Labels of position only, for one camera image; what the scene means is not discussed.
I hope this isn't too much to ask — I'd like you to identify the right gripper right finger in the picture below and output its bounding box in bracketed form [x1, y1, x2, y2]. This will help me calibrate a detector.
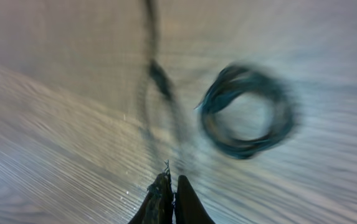
[174, 175, 215, 224]

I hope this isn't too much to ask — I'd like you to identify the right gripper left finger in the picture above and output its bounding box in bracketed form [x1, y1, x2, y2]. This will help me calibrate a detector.
[128, 160, 174, 224]

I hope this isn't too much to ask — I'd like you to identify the black cable bundle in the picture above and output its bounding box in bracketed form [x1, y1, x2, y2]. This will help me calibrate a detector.
[195, 62, 299, 161]

